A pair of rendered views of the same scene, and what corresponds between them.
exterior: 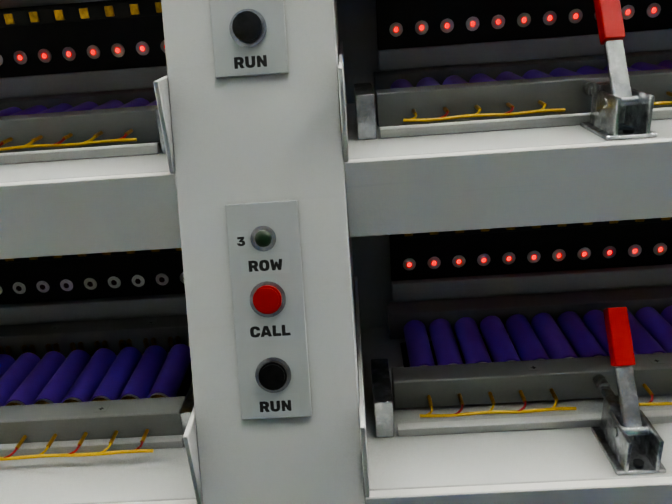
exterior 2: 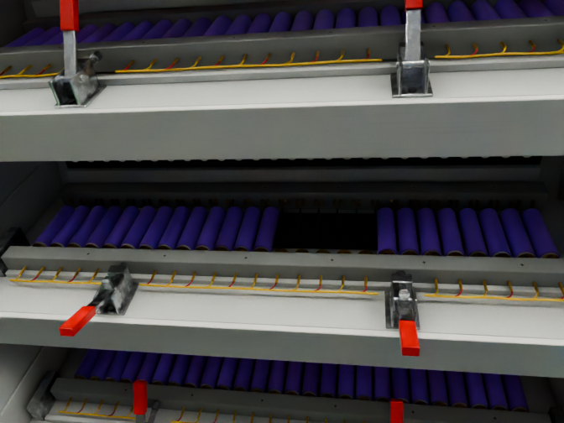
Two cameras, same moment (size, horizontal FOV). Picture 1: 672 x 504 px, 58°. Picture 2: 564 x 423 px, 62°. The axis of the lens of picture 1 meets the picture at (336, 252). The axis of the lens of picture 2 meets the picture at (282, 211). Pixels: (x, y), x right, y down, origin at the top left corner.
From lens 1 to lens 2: 0.32 m
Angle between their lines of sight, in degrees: 17
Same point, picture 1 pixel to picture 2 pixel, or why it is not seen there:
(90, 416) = (519, 270)
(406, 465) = not seen: outside the picture
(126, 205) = not seen: outside the picture
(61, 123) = (525, 31)
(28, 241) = (536, 143)
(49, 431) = (480, 278)
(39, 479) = (487, 314)
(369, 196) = not seen: outside the picture
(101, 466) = (530, 308)
